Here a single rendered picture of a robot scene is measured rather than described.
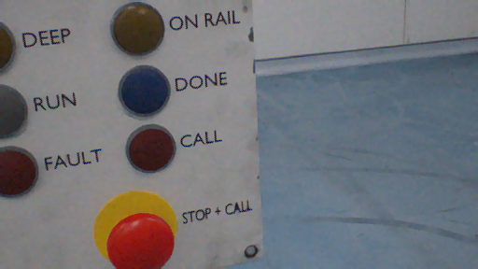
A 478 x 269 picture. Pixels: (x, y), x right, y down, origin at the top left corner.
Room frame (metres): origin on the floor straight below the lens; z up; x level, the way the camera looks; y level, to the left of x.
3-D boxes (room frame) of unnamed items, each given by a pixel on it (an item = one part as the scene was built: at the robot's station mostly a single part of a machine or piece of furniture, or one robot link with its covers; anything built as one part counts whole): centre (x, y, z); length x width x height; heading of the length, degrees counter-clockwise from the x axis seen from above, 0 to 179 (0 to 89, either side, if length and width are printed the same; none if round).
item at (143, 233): (0.32, 0.07, 0.85); 0.04 x 0.04 x 0.04; 17
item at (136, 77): (0.33, 0.05, 0.94); 0.03 x 0.01 x 0.03; 107
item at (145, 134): (0.33, 0.05, 0.90); 0.03 x 0.01 x 0.03; 107
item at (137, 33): (0.33, 0.05, 0.98); 0.03 x 0.01 x 0.03; 107
